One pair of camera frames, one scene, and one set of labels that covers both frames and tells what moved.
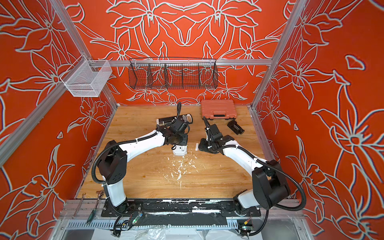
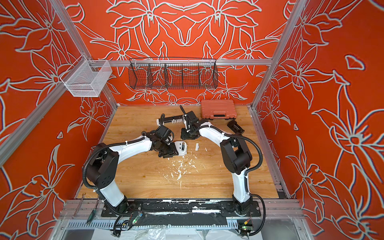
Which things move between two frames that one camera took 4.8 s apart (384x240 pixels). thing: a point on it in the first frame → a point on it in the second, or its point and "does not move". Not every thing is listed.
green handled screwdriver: x=100 y=193 does not move
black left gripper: x=185 y=141 → x=172 y=153
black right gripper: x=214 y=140 → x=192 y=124
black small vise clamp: x=235 y=127 does not move
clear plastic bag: x=159 y=233 does not move
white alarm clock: x=180 y=150 does not move
